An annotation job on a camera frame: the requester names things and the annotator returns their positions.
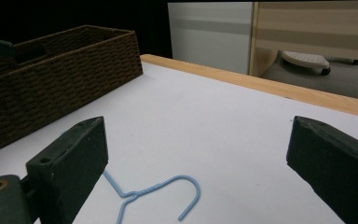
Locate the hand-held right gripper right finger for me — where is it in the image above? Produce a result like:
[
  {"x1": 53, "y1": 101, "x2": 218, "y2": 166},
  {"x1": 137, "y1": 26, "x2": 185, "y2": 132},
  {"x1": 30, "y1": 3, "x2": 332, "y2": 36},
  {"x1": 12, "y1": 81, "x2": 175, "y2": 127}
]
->
[{"x1": 285, "y1": 115, "x2": 358, "y2": 224}]

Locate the white chair base with caster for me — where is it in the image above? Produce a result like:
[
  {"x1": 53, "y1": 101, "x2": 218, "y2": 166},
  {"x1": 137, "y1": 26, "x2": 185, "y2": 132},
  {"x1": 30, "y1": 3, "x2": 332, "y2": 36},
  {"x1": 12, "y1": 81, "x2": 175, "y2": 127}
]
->
[{"x1": 281, "y1": 50, "x2": 358, "y2": 77}]

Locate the light wooden furniture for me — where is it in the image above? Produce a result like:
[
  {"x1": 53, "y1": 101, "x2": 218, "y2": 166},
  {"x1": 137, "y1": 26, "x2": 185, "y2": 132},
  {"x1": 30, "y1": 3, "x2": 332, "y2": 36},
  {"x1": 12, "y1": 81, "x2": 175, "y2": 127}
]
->
[{"x1": 248, "y1": 1, "x2": 358, "y2": 77}]

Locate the white cabinet panel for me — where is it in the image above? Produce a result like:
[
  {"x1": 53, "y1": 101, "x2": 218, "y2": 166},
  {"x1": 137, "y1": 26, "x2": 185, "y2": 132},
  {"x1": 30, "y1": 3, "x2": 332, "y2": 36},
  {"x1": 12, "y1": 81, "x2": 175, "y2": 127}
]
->
[{"x1": 167, "y1": 2, "x2": 255, "y2": 76}]

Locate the blue wire clothes hanger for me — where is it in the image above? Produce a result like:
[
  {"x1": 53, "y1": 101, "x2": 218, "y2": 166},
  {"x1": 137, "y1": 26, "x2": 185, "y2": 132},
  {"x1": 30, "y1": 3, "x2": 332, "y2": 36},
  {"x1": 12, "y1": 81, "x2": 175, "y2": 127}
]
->
[{"x1": 102, "y1": 169, "x2": 201, "y2": 224}]

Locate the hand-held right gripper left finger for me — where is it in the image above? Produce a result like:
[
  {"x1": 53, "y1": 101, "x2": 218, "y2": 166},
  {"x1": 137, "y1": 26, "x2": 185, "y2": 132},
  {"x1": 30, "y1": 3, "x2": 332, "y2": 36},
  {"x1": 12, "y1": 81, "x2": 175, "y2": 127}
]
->
[{"x1": 25, "y1": 116, "x2": 109, "y2": 224}]

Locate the brown woven basket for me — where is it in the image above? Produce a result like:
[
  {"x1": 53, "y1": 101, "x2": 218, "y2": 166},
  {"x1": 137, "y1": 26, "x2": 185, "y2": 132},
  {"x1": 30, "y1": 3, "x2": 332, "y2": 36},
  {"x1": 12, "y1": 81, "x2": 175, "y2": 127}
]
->
[{"x1": 0, "y1": 24, "x2": 145, "y2": 150}]

